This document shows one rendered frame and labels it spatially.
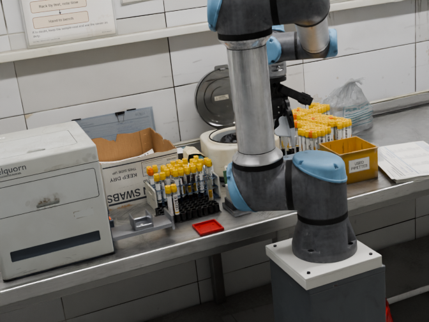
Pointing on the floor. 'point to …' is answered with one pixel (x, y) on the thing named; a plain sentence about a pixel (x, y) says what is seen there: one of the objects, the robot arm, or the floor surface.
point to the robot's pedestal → (329, 298)
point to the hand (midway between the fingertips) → (285, 140)
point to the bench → (247, 238)
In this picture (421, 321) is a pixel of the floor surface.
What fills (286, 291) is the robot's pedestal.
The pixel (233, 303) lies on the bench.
